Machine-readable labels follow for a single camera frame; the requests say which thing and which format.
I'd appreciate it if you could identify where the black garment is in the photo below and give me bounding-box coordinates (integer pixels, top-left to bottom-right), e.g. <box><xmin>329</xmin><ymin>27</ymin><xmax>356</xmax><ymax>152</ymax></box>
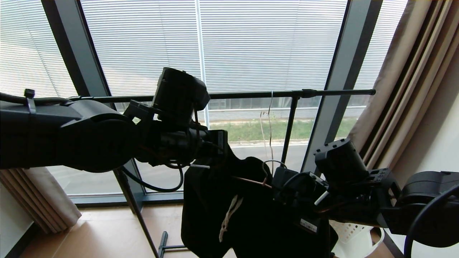
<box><xmin>181</xmin><ymin>149</ymin><xmax>338</xmax><ymax>258</ymax></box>

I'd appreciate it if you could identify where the beige curtain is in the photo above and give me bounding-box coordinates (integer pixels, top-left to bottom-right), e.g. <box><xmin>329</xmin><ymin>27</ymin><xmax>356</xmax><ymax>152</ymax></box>
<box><xmin>346</xmin><ymin>0</ymin><xmax>459</xmax><ymax>172</ymax></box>
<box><xmin>0</xmin><ymin>167</ymin><xmax>82</xmax><ymax>234</ymax></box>

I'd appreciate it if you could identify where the black clothes rack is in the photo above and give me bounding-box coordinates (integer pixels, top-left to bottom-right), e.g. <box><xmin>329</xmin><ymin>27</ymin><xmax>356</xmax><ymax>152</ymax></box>
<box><xmin>70</xmin><ymin>89</ymin><xmax>376</xmax><ymax>258</ymax></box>

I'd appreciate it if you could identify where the white laundry basket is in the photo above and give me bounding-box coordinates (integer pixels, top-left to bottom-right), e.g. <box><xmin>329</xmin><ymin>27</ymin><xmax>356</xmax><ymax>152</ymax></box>
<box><xmin>330</xmin><ymin>220</ymin><xmax>385</xmax><ymax>258</ymax></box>

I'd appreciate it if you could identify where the pink clothes hanger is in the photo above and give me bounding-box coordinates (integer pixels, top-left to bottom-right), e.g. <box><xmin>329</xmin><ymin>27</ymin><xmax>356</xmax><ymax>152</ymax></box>
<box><xmin>231</xmin><ymin>159</ymin><xmax>287</xmax><ymax>189</ymax></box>
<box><xmin>260</xmin><ymin>91</ymin><xmax>275</xmax><ymax>172</ymax></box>

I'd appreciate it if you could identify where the window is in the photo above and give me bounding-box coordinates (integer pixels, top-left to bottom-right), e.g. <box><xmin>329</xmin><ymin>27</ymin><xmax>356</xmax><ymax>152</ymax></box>
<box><xmin>0</xmin><ymin>0</ymin><xmax>409</xmax><ymax>206</ymax></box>

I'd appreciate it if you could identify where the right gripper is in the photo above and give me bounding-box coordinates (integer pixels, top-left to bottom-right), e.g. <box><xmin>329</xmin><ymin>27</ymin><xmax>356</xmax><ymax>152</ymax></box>
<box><xmin>283</xmin><ymin>195</ymin><xmax>380</xmax><ymax>235</ymax></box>

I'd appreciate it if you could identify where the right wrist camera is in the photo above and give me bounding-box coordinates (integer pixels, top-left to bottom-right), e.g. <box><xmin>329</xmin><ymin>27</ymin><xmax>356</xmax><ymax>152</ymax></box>
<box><xmin>272</xmin><ymin>167</ymin><xmax>328</xmax><ymax>201</ymax></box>

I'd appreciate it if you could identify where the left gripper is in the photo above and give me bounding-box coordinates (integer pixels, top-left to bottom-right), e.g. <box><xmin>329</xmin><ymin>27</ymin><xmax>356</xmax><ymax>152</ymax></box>
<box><xmin>138</xmin><ymin>129</ymin><xmax>228</xmax><ymax>167</ymax></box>

